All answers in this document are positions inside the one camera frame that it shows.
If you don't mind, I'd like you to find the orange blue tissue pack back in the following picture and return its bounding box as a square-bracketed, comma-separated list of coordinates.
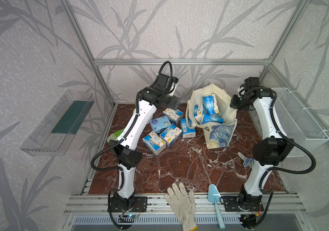
[163, 108, 184, 125]

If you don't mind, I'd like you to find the orange blue tissue pack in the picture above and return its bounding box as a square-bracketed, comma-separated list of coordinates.
[194, 103, 205, 124]
[160, 124, 182, 147]
[163, 108, 184, 125]
[142, 131, 166, 155]

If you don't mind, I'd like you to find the light blue Vinda tissue pack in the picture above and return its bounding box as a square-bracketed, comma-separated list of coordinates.
[150, 115, 171, 134]

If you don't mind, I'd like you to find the canvas bag with blue painting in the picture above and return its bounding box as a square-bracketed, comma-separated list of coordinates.
[185, 84, 237, 149]

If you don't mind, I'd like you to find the blue tissue pack front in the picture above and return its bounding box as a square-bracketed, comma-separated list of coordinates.
[202, 114, 224, 125]

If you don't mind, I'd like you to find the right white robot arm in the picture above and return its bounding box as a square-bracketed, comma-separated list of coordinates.
[230, 77, 293, 202]

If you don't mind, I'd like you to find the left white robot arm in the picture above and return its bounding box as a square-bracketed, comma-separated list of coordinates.
[109, 74, 180, 205]

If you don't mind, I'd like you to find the blue white upright tissue pack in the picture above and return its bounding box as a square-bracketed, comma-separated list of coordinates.
[180, 118, 196, 139]

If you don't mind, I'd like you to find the blue dotted white glove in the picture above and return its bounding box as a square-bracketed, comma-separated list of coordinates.
[238, 152, 255, 168]

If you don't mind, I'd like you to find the green black work glove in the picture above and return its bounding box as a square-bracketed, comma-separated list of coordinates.
[106, 129, 124, 143]

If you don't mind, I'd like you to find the teal plastic trowel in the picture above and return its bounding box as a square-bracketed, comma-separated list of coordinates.
[207, 184, 225, 230]

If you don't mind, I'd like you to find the white cotton glove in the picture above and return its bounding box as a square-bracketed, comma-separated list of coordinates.
[164, 182, 198, 231]

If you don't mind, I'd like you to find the white wire basket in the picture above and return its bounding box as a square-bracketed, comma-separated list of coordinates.
[272, 88, 329, 152]

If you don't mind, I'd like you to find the black corrugated right cable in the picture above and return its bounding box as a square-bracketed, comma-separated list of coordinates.
[258, 89, 317, 193]

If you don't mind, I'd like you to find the black corrugated cable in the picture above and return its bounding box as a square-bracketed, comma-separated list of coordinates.
[258, 89, 317, 193]
[90, 60, 173, 230]

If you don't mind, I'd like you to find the black corrugated left cable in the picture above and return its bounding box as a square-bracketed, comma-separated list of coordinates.
[90, 60, 173, 230]

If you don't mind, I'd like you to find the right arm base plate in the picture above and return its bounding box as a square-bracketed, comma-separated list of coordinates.
[221, 196, 264, 212]

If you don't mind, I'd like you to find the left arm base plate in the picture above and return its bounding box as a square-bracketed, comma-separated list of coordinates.
[108, 195, 148, 213]

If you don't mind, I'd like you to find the clear plastic wall shelf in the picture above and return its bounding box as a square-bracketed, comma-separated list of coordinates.
[20, 90, 95, 157]

